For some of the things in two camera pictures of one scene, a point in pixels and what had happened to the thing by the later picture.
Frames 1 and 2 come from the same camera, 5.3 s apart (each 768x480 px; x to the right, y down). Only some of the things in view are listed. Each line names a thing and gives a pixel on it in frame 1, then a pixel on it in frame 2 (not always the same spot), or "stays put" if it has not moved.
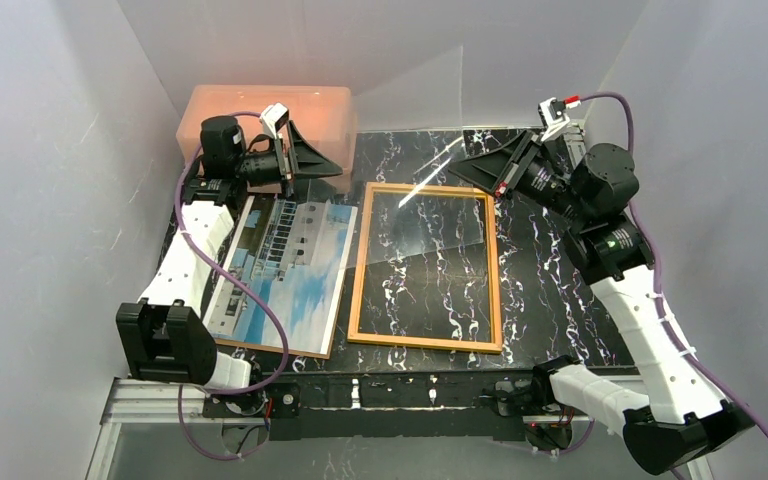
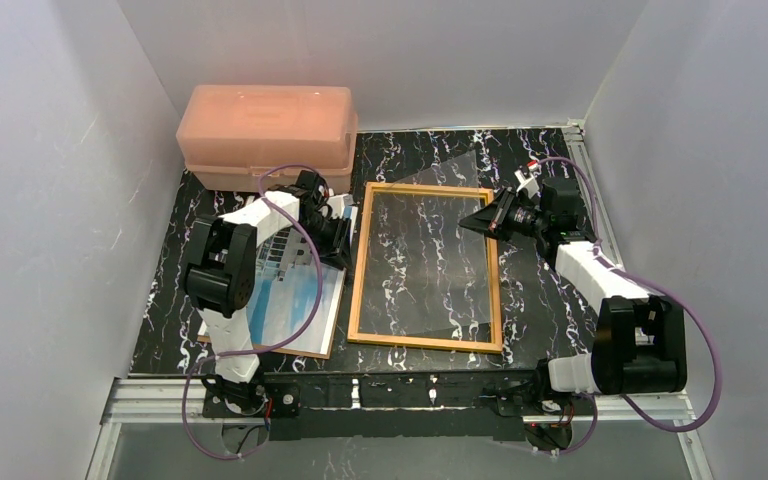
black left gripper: (286, 165) -> (334, 234)
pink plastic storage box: (325, 118) stays put
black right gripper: (517, 168) -> (504, 214)
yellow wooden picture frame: (415, 341) stays put
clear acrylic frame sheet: (404, 200) -> (424, 270)
